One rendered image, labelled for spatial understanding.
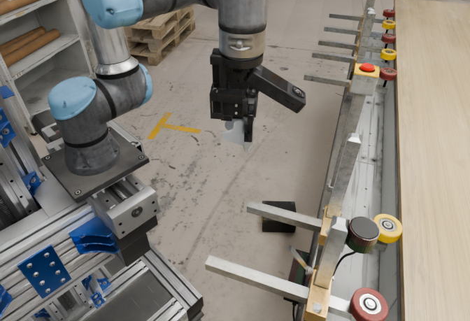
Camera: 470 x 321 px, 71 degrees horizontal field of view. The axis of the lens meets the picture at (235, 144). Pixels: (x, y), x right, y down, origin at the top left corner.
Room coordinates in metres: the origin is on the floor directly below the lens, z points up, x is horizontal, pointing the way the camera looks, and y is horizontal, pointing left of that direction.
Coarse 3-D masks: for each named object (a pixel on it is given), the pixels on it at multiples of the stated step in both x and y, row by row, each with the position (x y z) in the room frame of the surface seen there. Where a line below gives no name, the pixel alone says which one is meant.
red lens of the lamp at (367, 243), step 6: (360, 216) 0.45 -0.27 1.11; (348, 228) 0.42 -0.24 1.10; (378, 228) 0.42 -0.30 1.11; (348, 234) 0.41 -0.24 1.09; (354, 234) 0.40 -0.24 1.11; (378, 234) 0.40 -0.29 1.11; (354, 240) 0.40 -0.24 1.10; (360, 240) 0.39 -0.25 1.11; (366, 240) 0.39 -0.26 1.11; (372, 240) 0.39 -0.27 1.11; (366, 246) 0.39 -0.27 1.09
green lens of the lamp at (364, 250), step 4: (348, 236) 0.41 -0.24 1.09; (348, 240) 0.41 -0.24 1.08; (348, 244) 0.41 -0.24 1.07; (352, 244) 0.40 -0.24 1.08; (356, 244) 0.40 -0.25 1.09; (352, 248) 0.40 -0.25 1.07; (356, 248) 0.39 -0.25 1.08; (360, 248) 0.39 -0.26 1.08; (364, 248) 0.39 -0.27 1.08; (368, 248) 0.39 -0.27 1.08; (372, 248) 0.39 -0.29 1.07; (360, 252) 0.39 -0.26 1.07; (364, 252) 0.39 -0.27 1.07; (368, 252) 0.39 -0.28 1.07
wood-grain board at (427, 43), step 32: (416, 0) 2.74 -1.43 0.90; (416, 32) 2.06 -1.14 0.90; (448, 32) 2.06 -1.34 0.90; (416, 64) 1.60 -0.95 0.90; (448, 64) 1.60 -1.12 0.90; (416, 96) 1.29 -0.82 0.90; (448, 96) 1.29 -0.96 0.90; (416, 128) 1.05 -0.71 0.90; (448, 128) 1.05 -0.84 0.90; (416, 160) 0.86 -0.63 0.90; (448, 160) 0.86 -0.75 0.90; (416, 192) 0.71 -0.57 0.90; (448, 192) 0.71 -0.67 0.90; (416, 224) 0.58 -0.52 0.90; (448, 224) 0.58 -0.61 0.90; (416, 256) 0.48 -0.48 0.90; (448, 256) 0.48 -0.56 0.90; (416, 288) 0.40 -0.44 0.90; (448, 288) 0.40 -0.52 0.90; (416, 320) 0.32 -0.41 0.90; (448, 320) 0.32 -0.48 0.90
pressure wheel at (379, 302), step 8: (360, 288) 0.39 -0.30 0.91; (368, 288) 0.39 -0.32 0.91; (352, 296) 0.38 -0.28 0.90; (360, 296) 0.38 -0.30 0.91; (368, 296) 0.38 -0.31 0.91; (376, 296) 0.38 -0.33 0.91; (352, 304) 0.36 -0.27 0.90; (360, 304) 0.36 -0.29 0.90; (368, 304) 0.35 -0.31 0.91; (376, 304) 0.36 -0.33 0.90; (384, 304) 0.36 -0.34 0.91; (352, 312) 0.35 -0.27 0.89; (360, 312) 0.34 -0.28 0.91; (368, 312) 0.34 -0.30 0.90; (376, 312) 0.34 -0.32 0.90; (384, 312) 0.34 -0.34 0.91; (360, 320) 0.33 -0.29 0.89; (368, 320) 0.32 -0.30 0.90; (376, 320) 0.32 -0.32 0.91
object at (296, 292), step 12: (216, 264) 0.48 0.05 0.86; (228, 264) 0.48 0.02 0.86; (228, 276) 0.46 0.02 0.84; (240, 276) 0.45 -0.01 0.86; (252, 276) 0.45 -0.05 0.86; (264, 276) 0.45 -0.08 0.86; (264, 288) 0.43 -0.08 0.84; (276, 288) 0.42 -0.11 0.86; (288, 288) 0.42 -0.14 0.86; (300, 288) 0.42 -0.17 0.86; (300, 300) 0.40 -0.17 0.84; (336, 300) 0.39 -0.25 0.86; (336, 312) 0.37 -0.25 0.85; (348, 312) 0.36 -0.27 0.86
